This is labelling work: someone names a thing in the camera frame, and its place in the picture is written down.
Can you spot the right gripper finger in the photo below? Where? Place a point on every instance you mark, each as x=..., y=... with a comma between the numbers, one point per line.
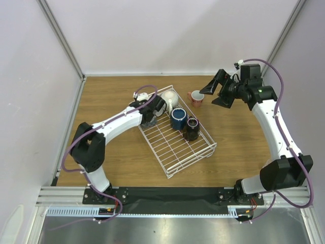
x=221, y=77
x=224, y=101

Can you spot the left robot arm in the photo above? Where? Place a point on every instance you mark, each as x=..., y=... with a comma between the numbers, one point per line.
x=89, y=142

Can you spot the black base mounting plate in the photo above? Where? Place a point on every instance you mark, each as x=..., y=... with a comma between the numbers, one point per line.
x=181, y=200

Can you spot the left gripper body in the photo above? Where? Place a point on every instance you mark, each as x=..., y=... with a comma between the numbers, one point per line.
x=147, y=122

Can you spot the aluminium cable duct rail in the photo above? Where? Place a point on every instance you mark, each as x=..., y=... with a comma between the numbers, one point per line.
x=72, y=211

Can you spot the black mug white interior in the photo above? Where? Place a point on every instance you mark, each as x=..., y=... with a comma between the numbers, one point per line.
x=191, y=129

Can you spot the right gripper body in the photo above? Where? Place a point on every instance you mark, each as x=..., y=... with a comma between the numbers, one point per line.
x=227, y=89

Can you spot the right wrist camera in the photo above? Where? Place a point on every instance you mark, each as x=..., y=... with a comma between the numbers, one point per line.
x=238, y=64

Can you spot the dark blue enamel mug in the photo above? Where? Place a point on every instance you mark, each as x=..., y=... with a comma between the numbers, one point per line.
x=178, y=118

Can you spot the white wire dish rack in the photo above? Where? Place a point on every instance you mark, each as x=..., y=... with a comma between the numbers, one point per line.
x=172, y=151

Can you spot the small dark blue cup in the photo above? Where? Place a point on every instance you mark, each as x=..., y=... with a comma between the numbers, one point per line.
x=149, y=124

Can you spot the white speckled mug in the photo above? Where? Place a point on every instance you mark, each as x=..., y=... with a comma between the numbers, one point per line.
x=171, y=99

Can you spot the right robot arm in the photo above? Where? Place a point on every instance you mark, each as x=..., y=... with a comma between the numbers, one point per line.
x=289, y=167

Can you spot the red mug white interior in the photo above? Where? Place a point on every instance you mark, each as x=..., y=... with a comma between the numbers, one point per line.
x=196, y=98

